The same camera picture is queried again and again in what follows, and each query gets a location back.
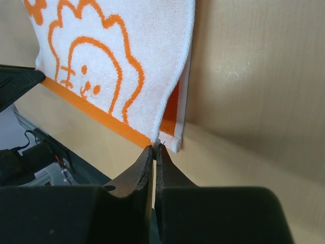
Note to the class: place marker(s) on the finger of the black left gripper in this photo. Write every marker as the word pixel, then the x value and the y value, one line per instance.
pixel 16 81

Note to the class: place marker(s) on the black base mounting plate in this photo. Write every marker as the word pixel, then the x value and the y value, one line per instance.
pixel 43 161

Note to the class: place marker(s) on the orange white patterned towel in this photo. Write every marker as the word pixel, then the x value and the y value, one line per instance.
pixel 124 63

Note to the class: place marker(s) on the aluminium frame rail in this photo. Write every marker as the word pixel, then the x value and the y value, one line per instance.
pixel 24 122

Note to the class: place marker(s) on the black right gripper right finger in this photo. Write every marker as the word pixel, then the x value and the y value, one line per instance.
pixel 168 175

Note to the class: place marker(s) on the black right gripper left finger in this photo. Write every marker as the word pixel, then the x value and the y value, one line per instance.
pixel 135 183

